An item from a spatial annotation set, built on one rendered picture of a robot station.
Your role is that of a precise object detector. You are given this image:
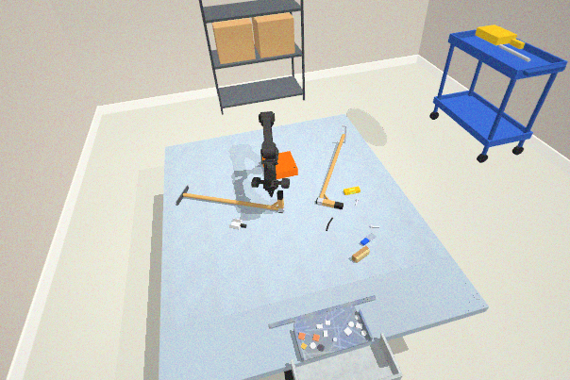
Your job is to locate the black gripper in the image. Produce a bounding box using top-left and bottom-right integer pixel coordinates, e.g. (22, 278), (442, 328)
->
(251, 177), (290, 197)

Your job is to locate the yellow rectangular block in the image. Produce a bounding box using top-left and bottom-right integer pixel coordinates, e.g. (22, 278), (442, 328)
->
(344, 187), (360, 195)

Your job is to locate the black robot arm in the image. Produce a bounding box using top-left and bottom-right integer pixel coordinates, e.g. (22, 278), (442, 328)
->
(259, 111), (279, 191)

